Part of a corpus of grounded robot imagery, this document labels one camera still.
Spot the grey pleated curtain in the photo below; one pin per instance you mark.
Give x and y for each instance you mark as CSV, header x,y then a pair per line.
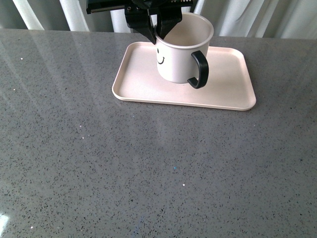
x,y
284,19

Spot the white smiley mug black handle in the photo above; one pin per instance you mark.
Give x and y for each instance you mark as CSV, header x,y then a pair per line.
x,y
182,53

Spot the beige rectangular plastic tray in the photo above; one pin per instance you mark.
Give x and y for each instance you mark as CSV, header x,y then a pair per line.
x,y
229,85

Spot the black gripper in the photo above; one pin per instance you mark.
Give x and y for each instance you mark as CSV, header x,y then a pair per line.
x,y
139,12

